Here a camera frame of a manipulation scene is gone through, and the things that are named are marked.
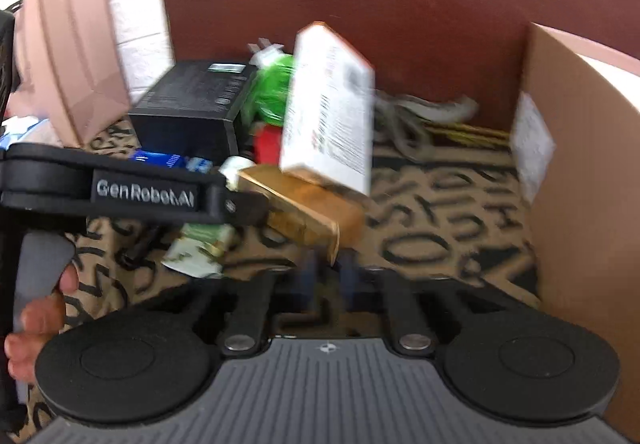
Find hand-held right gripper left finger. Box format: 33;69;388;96
182;260;323;356

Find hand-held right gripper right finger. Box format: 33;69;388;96
342;260;483;356

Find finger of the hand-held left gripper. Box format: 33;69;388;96
224;188;272;228

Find gold brown box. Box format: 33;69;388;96
237;164;367;266

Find black product box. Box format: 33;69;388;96
128;59;262;161

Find white printed carton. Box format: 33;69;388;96
278;21;377;196

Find cardboard box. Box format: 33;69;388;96
509;21;640;330

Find person's left hand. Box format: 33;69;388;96
4;268;81;383

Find white round container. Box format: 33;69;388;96
219;156;257;189

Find white plastic bag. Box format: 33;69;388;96
0;114;65;151

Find green white packet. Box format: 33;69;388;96
161;223;237;279

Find red small item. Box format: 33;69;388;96
251;123;287;166

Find letter printed blanket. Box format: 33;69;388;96
20;121;544;430

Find blue white packet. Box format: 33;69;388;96
128;148;213;176

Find green plastic bag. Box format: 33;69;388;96
249;48;302;126

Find yellow pencils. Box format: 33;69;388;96
424;121;512;146

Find grey strap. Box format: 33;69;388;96
374;91;482;156

